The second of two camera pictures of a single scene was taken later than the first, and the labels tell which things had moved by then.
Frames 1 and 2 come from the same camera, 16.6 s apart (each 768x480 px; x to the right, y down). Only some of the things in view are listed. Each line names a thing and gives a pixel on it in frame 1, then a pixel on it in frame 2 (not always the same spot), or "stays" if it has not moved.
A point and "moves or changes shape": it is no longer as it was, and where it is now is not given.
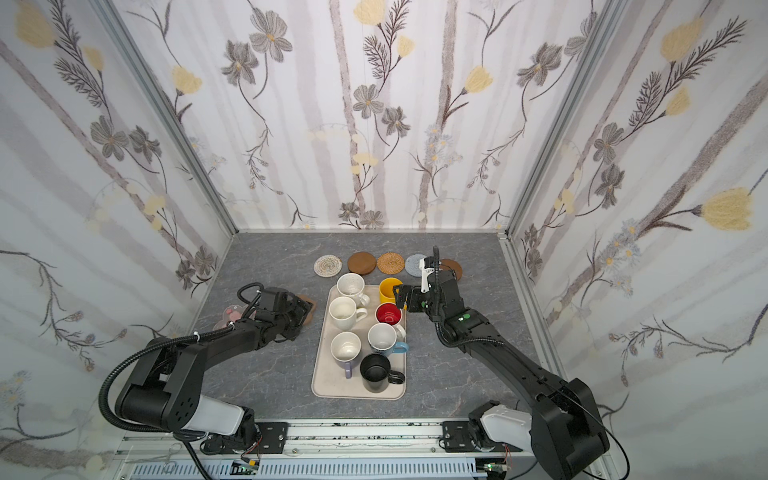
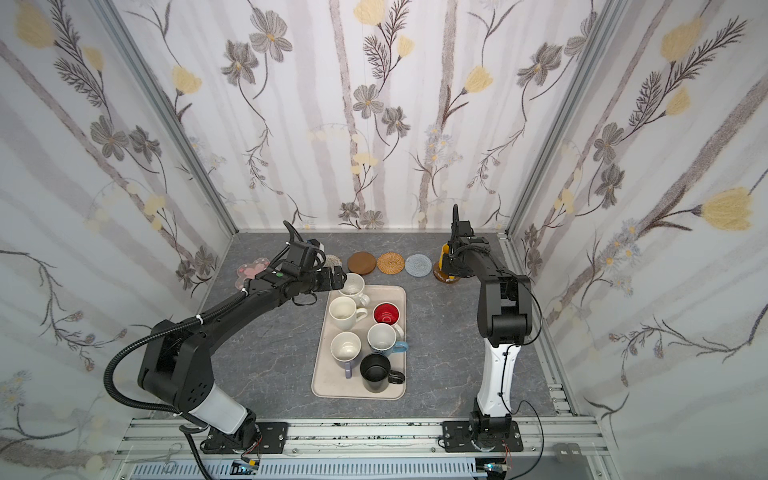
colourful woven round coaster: [328, 266] stays
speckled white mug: [352, 285] stays
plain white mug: [345, 314] stays
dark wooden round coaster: [362, 262] stays
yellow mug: [386, 290] -> [445, 250]
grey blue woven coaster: [412, 264] stays
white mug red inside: [389, 313] stays
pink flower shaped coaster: [234, 313] moves or changes shape
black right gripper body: [437, 274] -> [449, 260]
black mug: [376, 373] stays
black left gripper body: [297, 306] -> [335, 279]
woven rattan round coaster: [390, 263] stays
